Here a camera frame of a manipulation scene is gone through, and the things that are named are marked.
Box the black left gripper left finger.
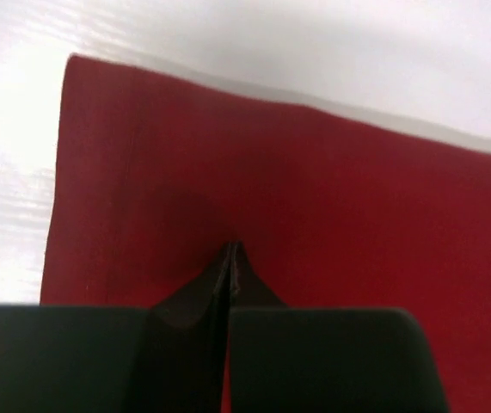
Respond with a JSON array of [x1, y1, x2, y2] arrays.
[[0, 245, 233, 412]]

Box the red t shirt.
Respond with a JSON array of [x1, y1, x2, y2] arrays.
[[40, 55, 491, 412]]

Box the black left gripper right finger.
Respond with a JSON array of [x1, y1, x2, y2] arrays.
[[229, 243, 448, 412]]

